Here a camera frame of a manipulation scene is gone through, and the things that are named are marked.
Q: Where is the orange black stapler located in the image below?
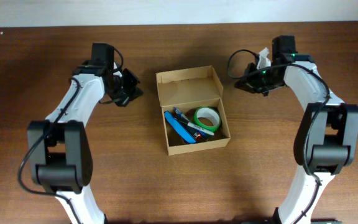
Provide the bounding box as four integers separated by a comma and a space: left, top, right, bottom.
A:
193, 131, 202, 140

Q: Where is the brown cardboard box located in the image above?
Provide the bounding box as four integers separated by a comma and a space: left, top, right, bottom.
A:
156, 66, 231, 156

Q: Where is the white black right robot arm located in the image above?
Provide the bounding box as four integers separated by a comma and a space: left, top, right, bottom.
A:
234, 35, 358, 223

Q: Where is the green tape roll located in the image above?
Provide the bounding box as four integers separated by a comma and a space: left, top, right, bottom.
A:
193, 107, 221, 133

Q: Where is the blue ballpoint pen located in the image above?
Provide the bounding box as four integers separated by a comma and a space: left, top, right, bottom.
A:
173, 107, 209, 141

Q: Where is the black sharpie marker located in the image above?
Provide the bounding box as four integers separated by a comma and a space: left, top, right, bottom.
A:
176, 118, 214, 136

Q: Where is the blue plastic case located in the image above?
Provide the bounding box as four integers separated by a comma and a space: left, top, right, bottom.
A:
163, 111, 196, 144

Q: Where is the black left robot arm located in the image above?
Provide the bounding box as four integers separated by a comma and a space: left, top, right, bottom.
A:
17, 43, 143, 223

